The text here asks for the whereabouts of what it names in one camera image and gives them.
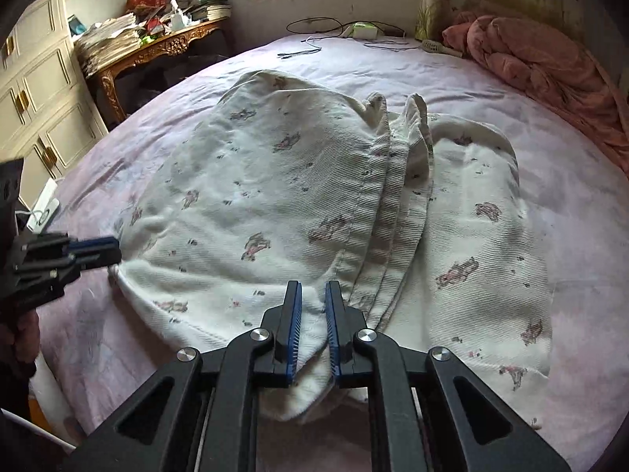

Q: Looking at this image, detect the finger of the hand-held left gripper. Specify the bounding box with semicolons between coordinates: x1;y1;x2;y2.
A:
68;236;120;253
73;248;123;272

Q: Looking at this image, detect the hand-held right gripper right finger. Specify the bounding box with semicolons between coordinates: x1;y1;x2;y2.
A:
324;280;573;472

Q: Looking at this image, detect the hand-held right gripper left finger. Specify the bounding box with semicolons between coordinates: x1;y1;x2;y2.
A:
64;280;303;472

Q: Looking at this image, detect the white floral blanket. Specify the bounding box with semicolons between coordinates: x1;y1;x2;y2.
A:
109;69;554;424

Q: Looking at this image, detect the person's left hand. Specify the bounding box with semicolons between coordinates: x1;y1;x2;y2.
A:
12;312;41;379

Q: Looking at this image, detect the white power strip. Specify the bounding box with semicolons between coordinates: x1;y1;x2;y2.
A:
26;178;61;233

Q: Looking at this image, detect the cream panelled cabinet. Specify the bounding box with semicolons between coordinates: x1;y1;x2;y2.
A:
0;0;109;207

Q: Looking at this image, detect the stack of papers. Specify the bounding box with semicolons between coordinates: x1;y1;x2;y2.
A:
75;12;143;77

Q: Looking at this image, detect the carved wooden desk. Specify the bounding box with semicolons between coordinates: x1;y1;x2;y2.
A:
86;17;232;126

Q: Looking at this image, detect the red box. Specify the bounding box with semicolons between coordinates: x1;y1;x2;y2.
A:
125;0;170;15

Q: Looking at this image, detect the stack of books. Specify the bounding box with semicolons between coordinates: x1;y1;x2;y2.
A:
189;0;233;23

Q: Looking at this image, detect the white and green box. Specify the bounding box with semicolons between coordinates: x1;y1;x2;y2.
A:
342;22;379;40

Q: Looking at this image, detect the pale green hairbrush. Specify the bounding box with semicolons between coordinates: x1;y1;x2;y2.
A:
421;38;463;57

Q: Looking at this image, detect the pink quilt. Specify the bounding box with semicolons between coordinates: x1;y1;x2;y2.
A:
441;10;629;178

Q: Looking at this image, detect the tree print curtain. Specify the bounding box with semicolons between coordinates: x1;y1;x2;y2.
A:
415;0;581;42

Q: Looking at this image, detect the thin cable with plug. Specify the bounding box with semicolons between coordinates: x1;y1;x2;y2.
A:
278;34;322;60

